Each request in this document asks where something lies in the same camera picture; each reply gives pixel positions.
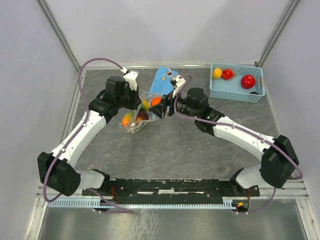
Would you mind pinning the red bell pepper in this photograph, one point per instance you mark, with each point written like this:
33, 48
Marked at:
227, 74

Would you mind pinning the green orange mango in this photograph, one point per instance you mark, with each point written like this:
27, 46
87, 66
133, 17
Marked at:
126, 119

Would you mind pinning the blue patterned cloth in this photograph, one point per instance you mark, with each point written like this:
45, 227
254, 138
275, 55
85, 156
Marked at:
161, 84

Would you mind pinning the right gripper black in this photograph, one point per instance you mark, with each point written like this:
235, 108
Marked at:
167, 100

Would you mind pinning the yellow green round fruit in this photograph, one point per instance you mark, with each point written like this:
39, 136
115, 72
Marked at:
144, 106

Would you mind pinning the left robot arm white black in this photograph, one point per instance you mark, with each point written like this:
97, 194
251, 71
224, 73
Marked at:
57, 168

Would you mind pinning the small yellow fruit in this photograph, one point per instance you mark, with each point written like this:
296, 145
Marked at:
217, 73

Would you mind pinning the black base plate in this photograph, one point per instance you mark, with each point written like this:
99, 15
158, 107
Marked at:
174, 191

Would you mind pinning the dark red purple fruit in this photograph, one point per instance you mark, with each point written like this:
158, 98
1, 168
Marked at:
142, 116

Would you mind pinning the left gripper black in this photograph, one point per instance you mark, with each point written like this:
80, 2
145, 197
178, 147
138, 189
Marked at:
136, 100

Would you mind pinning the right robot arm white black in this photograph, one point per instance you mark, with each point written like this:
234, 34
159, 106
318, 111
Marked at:
278, 160

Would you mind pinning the orange fruit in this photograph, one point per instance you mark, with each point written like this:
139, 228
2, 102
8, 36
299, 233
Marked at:
155, 101

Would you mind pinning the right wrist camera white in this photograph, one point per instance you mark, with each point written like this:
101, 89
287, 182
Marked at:
177, 83

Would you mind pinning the clear zip top bag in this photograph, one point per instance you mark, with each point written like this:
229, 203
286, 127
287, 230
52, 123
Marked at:
135, 126

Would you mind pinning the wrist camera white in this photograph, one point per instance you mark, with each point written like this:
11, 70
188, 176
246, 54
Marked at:
177, 83
130, 77

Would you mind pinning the red apple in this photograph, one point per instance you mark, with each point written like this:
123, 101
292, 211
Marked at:
248, 81

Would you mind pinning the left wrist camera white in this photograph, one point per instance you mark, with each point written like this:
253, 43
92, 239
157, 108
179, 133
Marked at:
130, 77

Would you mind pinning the light blue plastic basket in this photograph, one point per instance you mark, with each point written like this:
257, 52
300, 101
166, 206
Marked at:
232, 89

